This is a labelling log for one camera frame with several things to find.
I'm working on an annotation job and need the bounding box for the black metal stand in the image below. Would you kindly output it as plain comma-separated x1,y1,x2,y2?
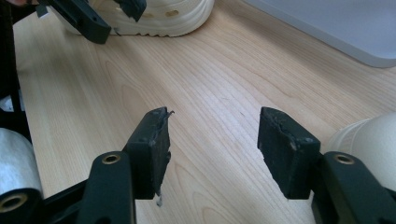
0,0,32,144

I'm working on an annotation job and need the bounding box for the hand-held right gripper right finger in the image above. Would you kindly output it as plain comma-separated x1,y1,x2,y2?
257,106,322,201

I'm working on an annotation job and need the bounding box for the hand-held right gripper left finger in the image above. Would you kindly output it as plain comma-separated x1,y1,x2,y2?
123,106,173,201

